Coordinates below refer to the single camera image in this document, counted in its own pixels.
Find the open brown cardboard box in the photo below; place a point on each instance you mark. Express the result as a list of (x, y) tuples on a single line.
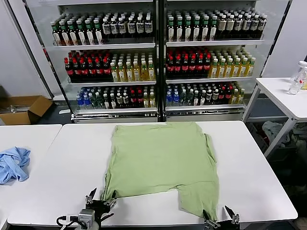
[(21, 118)]

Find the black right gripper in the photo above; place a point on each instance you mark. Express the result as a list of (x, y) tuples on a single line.
[(223, 226)]

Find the clear green bottle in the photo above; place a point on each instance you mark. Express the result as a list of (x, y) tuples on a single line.
[(94, 102), (189, 98), (183, 98), (100, 102)]

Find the yellow liquid container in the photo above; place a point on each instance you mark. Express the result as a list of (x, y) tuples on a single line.
[(304, 86)]

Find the crumpled light blue shirt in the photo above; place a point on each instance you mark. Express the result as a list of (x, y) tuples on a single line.
[(14, 165)]

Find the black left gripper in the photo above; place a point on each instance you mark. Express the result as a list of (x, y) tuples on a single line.
[(99, 209)]

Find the light green polo shirt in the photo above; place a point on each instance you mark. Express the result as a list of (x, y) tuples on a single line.
[(158, 158)]

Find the small clear plastic bottle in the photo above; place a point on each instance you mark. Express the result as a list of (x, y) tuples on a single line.
[(294, 88)]

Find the small red cap cola bottle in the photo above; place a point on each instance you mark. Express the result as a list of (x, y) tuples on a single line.
[(229, 96), (133, 100), (222, 97), (139, 100)]

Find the blue water bottle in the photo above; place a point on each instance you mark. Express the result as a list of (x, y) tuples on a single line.
[(176, 99), (169, 99), (80, 102), (87, 102)]

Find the dark mixed clothes pile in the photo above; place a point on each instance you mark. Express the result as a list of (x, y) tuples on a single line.
[(298, 136)]

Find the black framed glass cooler door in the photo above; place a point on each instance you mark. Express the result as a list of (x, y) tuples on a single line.
[(274, 24), (41, 60)]

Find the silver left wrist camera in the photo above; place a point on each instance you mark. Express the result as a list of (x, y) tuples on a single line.
[(85, 216)]

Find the small yellow juice bottle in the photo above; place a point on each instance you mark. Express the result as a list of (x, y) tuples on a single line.
[(152, 101), (242, 97), (235, 97), (146, 101)]

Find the grey white cloth pile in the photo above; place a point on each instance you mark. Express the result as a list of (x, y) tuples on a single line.
[(273, 130)]

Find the white beverage cooler cabinet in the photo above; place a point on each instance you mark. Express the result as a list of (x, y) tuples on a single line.
[(103, 45), (216, 43)]

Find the white side table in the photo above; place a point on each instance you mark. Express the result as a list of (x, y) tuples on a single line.
[(275, 93)]

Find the small dark white cap bottle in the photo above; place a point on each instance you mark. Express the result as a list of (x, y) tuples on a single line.
[(196, 98), (126, 101), (209, 98), (202, 98), (216, 97), (119, 101), (106, 102), (113, 102)]

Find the green cap tea bottle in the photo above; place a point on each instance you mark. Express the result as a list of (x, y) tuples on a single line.
[(196, 30), (90, 34), (188, 31), (171, 31), (179, 31), (64, 35), (98, 34), (213, 30), (81, 35), (56, 36), (205, 30), (72, 35)]

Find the metal rods bundle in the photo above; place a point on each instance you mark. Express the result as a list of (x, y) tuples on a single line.
[(20, 109)]

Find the white cap beige label bottle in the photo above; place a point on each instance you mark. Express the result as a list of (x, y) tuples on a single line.
[(230, 26), (221, 26)]

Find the white flat floor object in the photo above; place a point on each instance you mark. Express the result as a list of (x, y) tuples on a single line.
[(64, 111)]

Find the clear bottle white cap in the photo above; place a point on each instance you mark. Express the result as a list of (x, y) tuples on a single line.
[(302, 69)]

